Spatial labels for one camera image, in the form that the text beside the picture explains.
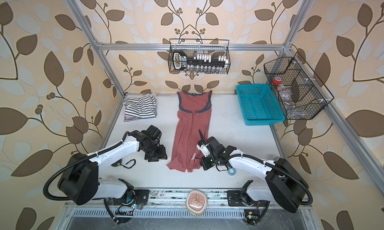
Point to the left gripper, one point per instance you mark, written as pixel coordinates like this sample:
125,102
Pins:
163,154

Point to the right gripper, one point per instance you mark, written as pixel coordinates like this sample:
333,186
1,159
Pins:
203,162

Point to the black white striped tank top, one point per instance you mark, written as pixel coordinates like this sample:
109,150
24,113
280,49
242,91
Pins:
140,108

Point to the maroon tank top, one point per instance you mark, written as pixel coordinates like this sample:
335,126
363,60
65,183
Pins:
194,119

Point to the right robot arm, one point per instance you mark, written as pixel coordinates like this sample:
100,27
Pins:
285,185

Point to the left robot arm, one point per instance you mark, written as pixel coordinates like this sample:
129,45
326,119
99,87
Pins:
79,180

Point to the blue tape roll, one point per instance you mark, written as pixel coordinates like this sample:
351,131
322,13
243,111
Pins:
231,172

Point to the pink round badge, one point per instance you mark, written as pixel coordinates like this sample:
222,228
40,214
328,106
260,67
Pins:
196,202

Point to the teal plastic basket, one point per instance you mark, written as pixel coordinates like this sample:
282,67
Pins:
259,105

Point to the black tool in basket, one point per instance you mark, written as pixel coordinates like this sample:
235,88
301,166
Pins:
215,62

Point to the red capped bottle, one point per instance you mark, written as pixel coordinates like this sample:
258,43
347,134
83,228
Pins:
277,80

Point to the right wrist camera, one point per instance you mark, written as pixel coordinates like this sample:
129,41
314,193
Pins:
204,149

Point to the back wire basket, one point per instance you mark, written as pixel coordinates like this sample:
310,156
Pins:
200,45

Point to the wire basket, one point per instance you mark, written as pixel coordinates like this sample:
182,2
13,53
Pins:
302,94
200,45

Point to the right wire basket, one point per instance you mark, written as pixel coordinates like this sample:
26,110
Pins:
302,94

